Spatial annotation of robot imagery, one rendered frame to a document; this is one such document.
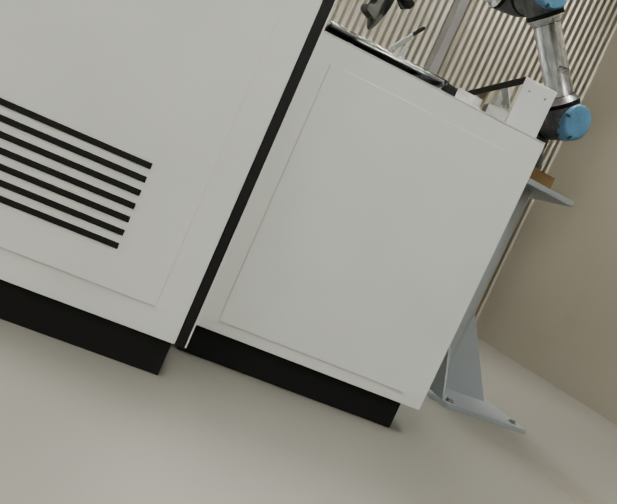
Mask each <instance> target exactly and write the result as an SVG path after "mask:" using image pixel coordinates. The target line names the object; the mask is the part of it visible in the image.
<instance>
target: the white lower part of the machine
mask: <svg viewBox="0 0 617 504"><path fill-rule="evenodd" d="M333 9H334V6H333V5H332V4H330V3H328V2H326V1H324V0H323V1H322V0H0V319H2V320H5V321H8V322H11V323H13V324H16V325H19V326H22V327H25V328H27V329H30V330H33V331H36V332H38V333H41V334H44V335H47V336H49V337H52V338H55V339H58V340H61V341H63V342H66V343H69V344H72V345H74V346H77V347H80V348H83V349H85V350H88V351H91V352H94V353H97V354H99V355H102V356H105V357H108V358H110V359H113V360H116V361H119V362H121V363H124V364H127V365H130V366H133V367H135V368H138V369H141V370H144V371H146V372H149V373H152V374H155V375H157V376H158V374H159V371H160V369H161V367H162V364H163V362H164V360H165V357H166V355H167V353H168V350H169V348H170V346H171V344H174V345H176V346H179V347H182V348H187V345H188V343H189V341H190V338H191V336H192V334H193V331H194V329H195V327H196V324H197V322H198V320H199V318H200V315H201V313H202V311H203V308H204V306H205V304H206V301H207V299H208V297H209V295H210V292H211V290H212V288H213V285H214V283H215V281H216V278H217V276H218V274H219V272H220V269H221V267H222V265H223V262H224V260H225V258H226V255H227V253H228V251H229V249H230V246H231V244H232V242H233V239H234V237H235V235H236V232H237V230H238V228H239V225H240V223H241V221H242V219H243V216H244V214H245V212H246V209H247V207H248V205H249V202H250V200H251V198H252V196H253V193H254V191H255V189H256V186H257V184H258V182H259V179H260V177H261V175H262V173H263V170H264V168H265V166H266V163H267V161H268V159H269V156H270V154H271V152H272V150H270V149H273V147H274V145H275V143H276V140H277V138H278V136H279V133H280V131H281V129H282V126H283V124H284V122H285V120H286V117H287V115H288V113H289V110H290V108H291V106H292V103H293V101H294V99H295V97H296V94H297V92H298V90H299V87H300V85H301V83H302V80H303V78H304V76H305V74H306V71H307V69H308V67H309V64H310V62H311V60H312V57H313V55H314V53H315V51H316V48H317V46H318V44H319V41H320V39H321V37H322V34H323V32H324V30H325V27H326V25H327V23H328V21H329V18H330V16H331V14H332V11H333Z"/></svg>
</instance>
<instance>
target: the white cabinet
mask: <svg viewBox="0 0 617 504"><path fill-rule="evenodd" d="M544 146H545V145H544V144H543V143H541V142H539V141H537V140H535V139H533V138H531V137H529V136H527V135H525V134H523V133H521V132H519V131H517V130H515V129H513V128H511V127H509V126H507V125H505V124H503V123H501V122H499V121H497V120H495V119H493V118H491V117H489V116H487V115H485V114H484V113H482V112H480V111H478V110H476V109H474V108H472V107H470V106H468V105H466V104H464V103H462V102H460V101H458V100H456V99H454V98H452V97H450V96H448V95H446V94H444V93H442V92H440V91H438V90H436V89H434V88H432V87H430V86H428V85H426V84H425V83H423V82H421V81H419V80H417V79H415V78H413V77H411V76H409V75H407V74H405V73H403V72H401V71H399V70H397V69H395V68H393V67H391V66H389V65H387V64H385V63H383V62H381V61H379V60H377V59H375V58H373V57H371V56H369V55H367V54H366V53H364V52H362V51H360V50H358V49H356V48H354V47H352V46H350V45H348V44H346V43H344V42H342V41H340V40H338V39H336V38H334V37H332V36H330V35H328V34H326V33H324V32H323V34H322V37H321V39H320V41H319V44H318V46H317V48H316V51H315V53H314V55H313V57H312V60H311V62H310V64H309V67H308V69H307V71H306V74H305V76H304V78H303V80H302V83H301V85H300V87H299V90H298V92H297V94H296V97H295V99H294V101H293V103H292V106H291V108H290V110H289V113H288V115H287V117H286V120H285V122H284V124H283V126H282V129H281V131H280V133H279V136H278V138H277V140H276V143H275V145H274V147H273V149H270V150H272V152H271V154H270V156H269V159H268V161H267V163H266V166H265V168H264V170H263V173H262V175H261V177H260V179H259V182H258V184H257V186H256V189H255V191H254V193H253V196H252V198H251V200H250V202H249V205H248V207H247V209H246V212H245V214H244V216H243V219H242V221H241V223H240V225H239V228H238V230H237V232H236V235H235V237H234V239H233V242H232V244H231V246H230V249H229V251H228V253H227V255H226V258H225V260H224V262H223V265H222V267H221V269H220V272H219V274H218V276H217V278H216V281H215V283H214V285H213V288H212V290H211V292H210V295H209V297H208V299H207V301H206V304H205V306H204V308H203V311H202V313H201V315H200V318H199V320H198V322H197V324H196V327H195V329H194V331H193V334H192V336H191V338H190V341H189V343H188V345H187V348H182V347H179V346H178V347H177V349H179V350H181V351H184V352H187V353H189V354H192V355H195V356H197V357H200V358H203V359H205V360H208V361H211V362H213V363H216V364H219V365H221V366H224V367H227V368H229V369H232V370H235V371H238V372H240V373H243V374H246V375H248V376H251V377H254V378H256V379H259V380H262V381H264V382H267V383H270V384H272V385H275V386H278V387H280V388H283V389H286V390H288V391H291V392H294V393H297V394H299V395H302V396H305V397H307V398H310V399H313V400H315V401H318V402H321V403H323V404H326V405H329V406H331V407H334V408H337V409H339V410H342V411H345V412H348V413H350V414H353V415H356V416H358V417H361V418H364V419H366V420H369V421H372V422H374V423H377V424H380V425H382V426H385V427H388V428H389V427H390V425H391V423H392V421H393V419H394V417H395V415H396V413H397V410H398V408H399V406H400V404H404V405H407V406H409V407H412V408H414V409H417V410H419V409H420V407H421V405H422V403H423V401H424V399H425V397H426V394H427V392H428V390H429V388H430V386H431V384H432V382H433V380H434V378H435V375H436V373H437V371H438V369H439V367H440V365H441V363H442V361H443V359H444V356H445V354H446V352H447V350H448V348H449V346H450V344H451V342H452V340H453V338H454V335H455V333H456V331H457V329H458V327H459V325H460V323H461V321H462V319H463V316H464V314H465V312H466V310H467V308H468V306H469V304H470V302H471V300H472V297H473V295H474V293H475V291H476V289H477V287H478V285H479V283H480V281H481V279H482V276H483V274H484V272H485V270H486V268H487V266H488V264H489V262H490V260H491V257H492V255H493V253H494V251H495V249H496V247H497V245H498V243H499V241H500V238H501V236H502V234H503V232H504V230H505V228H506V226H507V224H508V222H509V220H510V217H511V215H512V213H513V211H514V209H515V207H516V205H517V203H518V201H519V198H520V196H521V194H522V192H523V190H524V188H525V186H526V184H527V182H528V179H529V177H530V175H531V173H532V171H533V169H534V167H535V165H536V163H537V161H538V158H539V156H540V154H541V152H542V150H543V148H544Z"/></svg>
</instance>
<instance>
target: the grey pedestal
mask: <svg viewBox="0 0 617 504"><path fill-rule="evenodd" d="M528 198H532V199H536V200H541V201H546V202H550V203H555V204H560V205H564V206H569V207H572V206H573V204H574V202H573V201H572V200H570V199H568V198H566V197H564V196H562V195H560V194H559V193H557V192H555V191H553V190H551V189H549V188H547V187H545V186H544V185H542V184H540V183H538V182H536V181H534V180H532V179H531V178H529V179H528V182H527V184H526V186H525V188H524V190H523V192H522V194H521V196H520V198H519V201H518V203H517V205H516V207H515V209H514V211H513V213H512V215H511V217H510V220H509V222H508V224H507V226H506V228H505V230H504V232H503V234H502V236H501V238H500V241H499V243H498V245H497V247H496V249H495V251H494V253H493V255H492V257H491V260H490V262H489V264H488V266H487V268H486V270H485V272H484V274H483V276H482V279H481V281H480V283H479V285H478V287H477V289H476V291H475V293H474V295H473V297H472V300H471V302H470V304H469V306H468V308H467V310H466V312H465V314H464V316H463V319H462V321H461V323H460V325H459V327H458V329H457V331H456V333H455V335H454V338H453V340H452V342H451V344H450V346H449V348H448V350H447V352H446V354H445V356H444V359H443V361H442V363H441V365H440V367H439V369H438V371H437V373H436V375H435V378H434V380H433V382H432V384H431V386H430V388H429V390H428V392H427V394H426V395H427V396H429V397H430V398H432V399H433V400H435V401H437V402H438V403H440V404H441V405H443V406H444V407H446V408H449V409H452V410H455V411H458V412H461V413H464V414H467V415H470V416H473V417H475V418H478V419H481V420H484V421H487V422H490V423H493V424H496V425H499V426H502V427H505V428H508V429H511V430H514V431H517V432H520V433H523V434H525V433H526V430H525V429H524V428H523V427H521V426H520V425H519V424H518V423H516V421H515V420H513V419H511V418H510V417H509V416H507V415H506V414H505V413H503V412H502V411H501V410H500V409H498V408H497V407H496V406H495V405H493V404H492V403H491V402H489V401H488V400H487V399H486V398H484V396H483V386H482V376H481V366H480V357H479V347H478V337H477V327H476V318H475V310H476V308H477V306H478V304H479V301H480V299H481V297H482V295H483V293H484V291H485V289H486V287H487V285H488V283H489V280H490V278H491V276H492V274H493V272H494V270H495V268H496V266H497V264H498V262H499V259H500V257H501V255H502V253H503V251H504V249H505V247H506V245H507V243H508V240H509V238H510V236H511V234H512V232H513V230H514V228H515V226H516V224H517V222H518V219H519V217H520V215H521V213H522V211H523V209H524V207H525V205H526V203H527V201H528Z"/></svg>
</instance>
